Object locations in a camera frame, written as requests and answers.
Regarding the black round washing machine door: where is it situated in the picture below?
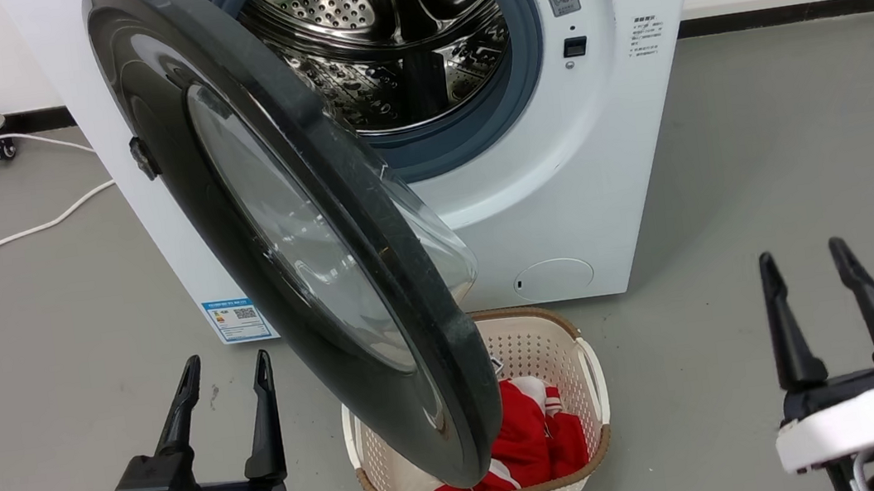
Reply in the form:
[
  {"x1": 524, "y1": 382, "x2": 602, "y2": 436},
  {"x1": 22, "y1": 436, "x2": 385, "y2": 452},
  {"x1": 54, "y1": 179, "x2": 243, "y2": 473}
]
[{"x1": 80, "y1": 0, "x2": 514, "y2": 491}]

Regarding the cream perforated laundry basket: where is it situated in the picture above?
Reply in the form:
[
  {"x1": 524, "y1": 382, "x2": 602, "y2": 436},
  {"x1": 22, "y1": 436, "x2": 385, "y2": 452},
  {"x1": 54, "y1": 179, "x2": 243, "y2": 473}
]
[{"x1": 330, "y1": 296, "x2": 622, "y2": 491}]

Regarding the blue white energy label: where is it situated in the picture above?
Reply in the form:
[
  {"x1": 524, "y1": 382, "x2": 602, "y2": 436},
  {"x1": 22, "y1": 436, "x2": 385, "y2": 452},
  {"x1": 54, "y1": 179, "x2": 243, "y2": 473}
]
[{"x1": 201, "y1": 293, "x2": 275, "y2": 347}]

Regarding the round white filter cover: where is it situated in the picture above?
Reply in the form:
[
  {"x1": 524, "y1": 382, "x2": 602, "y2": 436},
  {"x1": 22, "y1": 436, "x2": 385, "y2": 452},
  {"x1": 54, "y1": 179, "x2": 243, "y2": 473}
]
[{"x1": 511, "y1": 253, "x2": 598, "y2": 306}]

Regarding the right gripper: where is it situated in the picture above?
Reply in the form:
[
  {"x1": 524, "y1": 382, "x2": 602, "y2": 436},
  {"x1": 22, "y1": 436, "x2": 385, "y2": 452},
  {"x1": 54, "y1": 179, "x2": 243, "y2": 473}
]
[{"x1": 751, "y1": 231, "x2": 874, "y2": 477}]

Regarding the white front-load washing machine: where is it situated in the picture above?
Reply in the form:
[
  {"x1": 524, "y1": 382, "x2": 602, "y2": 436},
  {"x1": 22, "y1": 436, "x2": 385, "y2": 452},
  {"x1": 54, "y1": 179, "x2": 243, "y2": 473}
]
[{"x1": 0, "y1": 0, "x2": 743, "y2": 367}]

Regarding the grey-blue rubber door gasket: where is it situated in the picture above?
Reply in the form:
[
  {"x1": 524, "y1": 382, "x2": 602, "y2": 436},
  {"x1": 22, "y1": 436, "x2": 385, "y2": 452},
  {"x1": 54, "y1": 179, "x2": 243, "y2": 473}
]
[{"x1": 205, "y1": 0, "x2": 560, "y2": 205}]

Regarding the red and white garment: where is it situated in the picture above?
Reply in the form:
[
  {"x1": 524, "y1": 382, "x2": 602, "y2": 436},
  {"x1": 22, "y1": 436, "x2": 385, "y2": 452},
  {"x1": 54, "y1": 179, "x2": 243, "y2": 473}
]
[{"x1": 408, "y1": 369, "x2": 595, "y2": 491}]

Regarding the stainless steel perforated drum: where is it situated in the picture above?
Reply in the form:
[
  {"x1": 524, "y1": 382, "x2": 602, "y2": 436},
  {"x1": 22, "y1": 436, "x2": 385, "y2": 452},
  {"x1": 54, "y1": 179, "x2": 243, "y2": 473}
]
[{"x1": 233, "y1": 0, "x2": 521, "y2": 149}]

